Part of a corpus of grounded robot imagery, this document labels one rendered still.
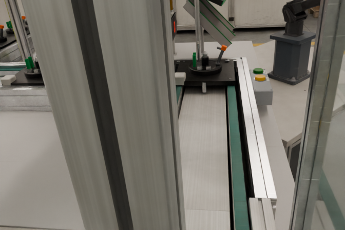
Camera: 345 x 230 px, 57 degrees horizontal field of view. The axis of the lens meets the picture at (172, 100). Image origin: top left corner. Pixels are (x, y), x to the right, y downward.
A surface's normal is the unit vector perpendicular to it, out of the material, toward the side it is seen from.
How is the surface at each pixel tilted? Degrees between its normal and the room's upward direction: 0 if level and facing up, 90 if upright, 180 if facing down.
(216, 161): 0
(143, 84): 90
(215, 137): 0
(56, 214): 0
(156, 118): 90
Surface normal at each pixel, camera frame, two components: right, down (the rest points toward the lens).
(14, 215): -0.07, -0.89
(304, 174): -0.13, 0.46
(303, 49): 0.61, 0.33
